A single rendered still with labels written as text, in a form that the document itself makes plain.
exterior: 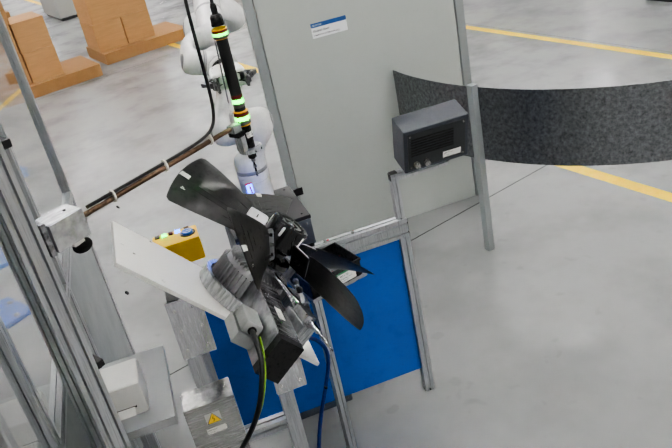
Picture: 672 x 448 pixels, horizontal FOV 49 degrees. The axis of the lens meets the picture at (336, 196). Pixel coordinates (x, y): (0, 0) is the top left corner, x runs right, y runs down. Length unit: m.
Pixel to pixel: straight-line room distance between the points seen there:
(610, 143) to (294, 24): 1.70
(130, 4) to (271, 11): 6.44
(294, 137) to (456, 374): 1.61
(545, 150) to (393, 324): 1.25
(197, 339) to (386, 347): 1.13
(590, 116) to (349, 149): 1.38
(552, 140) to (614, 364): 1.09
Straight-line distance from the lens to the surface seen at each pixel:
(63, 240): 1.79
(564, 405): 3.24
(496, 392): 3.30
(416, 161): 2.73
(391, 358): 3.17
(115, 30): 10.24
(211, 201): 2.17
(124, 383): 2.22
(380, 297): 2.98
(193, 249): 2.62
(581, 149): 3.74
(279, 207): 2.40
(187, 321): 2.17
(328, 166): 4.26
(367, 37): 4.12
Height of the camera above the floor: 2.25
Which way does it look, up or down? 27 degrees down
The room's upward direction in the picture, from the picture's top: 12 degrees counter-clockwise
